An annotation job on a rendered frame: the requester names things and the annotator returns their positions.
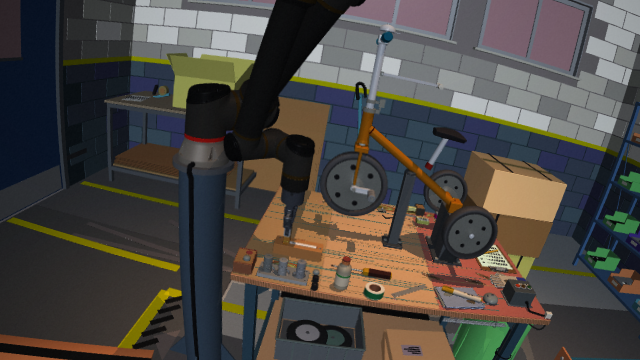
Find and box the cardboard box with label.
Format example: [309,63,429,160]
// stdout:
[382,327,456,360]

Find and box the open yellow cardboard box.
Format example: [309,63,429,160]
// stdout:
[167,52,256,110]

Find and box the black control box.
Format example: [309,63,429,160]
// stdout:
[502,278,551,320]

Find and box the orange beam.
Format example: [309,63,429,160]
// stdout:
[0,333,156,360]

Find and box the wide pink window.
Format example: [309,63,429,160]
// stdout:
[199,0,460,42]

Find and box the grey metal table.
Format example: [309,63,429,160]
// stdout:
[103,92,259,209]

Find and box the yellow white pencil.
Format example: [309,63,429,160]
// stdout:
[441,285,482,303]

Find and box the white bottle red cap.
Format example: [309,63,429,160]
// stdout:
[332,255,353,292]

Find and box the blue shelf unit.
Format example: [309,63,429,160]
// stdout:
[572,102,640,321]

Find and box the grey disc rear wheel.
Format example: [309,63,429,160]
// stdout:
[423,169,469,211]
[443,204,499,260]

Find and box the brown storage bin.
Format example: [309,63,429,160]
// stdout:
[607,268,640,295]

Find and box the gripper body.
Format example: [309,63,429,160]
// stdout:
[280,178,307,208]

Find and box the dark flat file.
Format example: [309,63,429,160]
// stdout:
[427,272,485,289]

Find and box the green storage bin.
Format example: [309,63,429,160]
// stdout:
[585,247,621,271]
[603,210,640,235]
[617,171,640,194]

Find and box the white seat post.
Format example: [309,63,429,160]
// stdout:
[424,138,450,171]

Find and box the grey socket tray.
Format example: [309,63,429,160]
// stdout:
[256,267,310,287]

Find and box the large cardboard box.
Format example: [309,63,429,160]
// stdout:
[463,151,569,224]

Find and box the white perforated plate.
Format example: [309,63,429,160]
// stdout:
[474,244,508,271]

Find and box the grey steel ruler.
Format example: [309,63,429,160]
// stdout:
[390,283,429,300]

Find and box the grey crate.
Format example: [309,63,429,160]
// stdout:
[273,297,366,360]

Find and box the green disc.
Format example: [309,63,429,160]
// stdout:
[319,324,354,349]

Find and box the orange tricycle frame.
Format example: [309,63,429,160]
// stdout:
[353,23,464,214]

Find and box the grey disc wheel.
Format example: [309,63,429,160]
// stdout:
[443,204,499,260]
[423,169,469,211]
[319,152,389,217]

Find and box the dark blue door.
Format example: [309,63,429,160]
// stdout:
[0,0,66,221]

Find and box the black rear stand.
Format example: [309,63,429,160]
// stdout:
[429,199,464,266]

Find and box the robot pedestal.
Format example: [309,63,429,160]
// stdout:
[172,162,239,360]

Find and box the brown plywood board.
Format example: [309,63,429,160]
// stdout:
[247,97,332,194]

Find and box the wooden gauge rack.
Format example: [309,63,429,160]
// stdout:
[272,234,327,262]

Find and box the black saddle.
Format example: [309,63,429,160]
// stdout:
[432,126,468,145]

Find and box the orange box with button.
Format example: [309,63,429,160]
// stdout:
[232,247,258,275]

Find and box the black cable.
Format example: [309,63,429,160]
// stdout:
[185,160,201,360]

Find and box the red handled screwdriver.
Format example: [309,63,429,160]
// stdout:
[352,267,393,281]

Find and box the grey disc front wheel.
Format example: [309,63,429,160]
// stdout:
[319,152,389,217]

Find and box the dark grey stand post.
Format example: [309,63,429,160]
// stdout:
[382,169,416,250]

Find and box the black white disc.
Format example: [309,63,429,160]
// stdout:
[285,319,329,345]

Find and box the red bench mat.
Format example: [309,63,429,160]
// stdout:
[417,232,551,326]

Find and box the grey notepad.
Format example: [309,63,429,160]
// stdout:
[433,284,484,311]

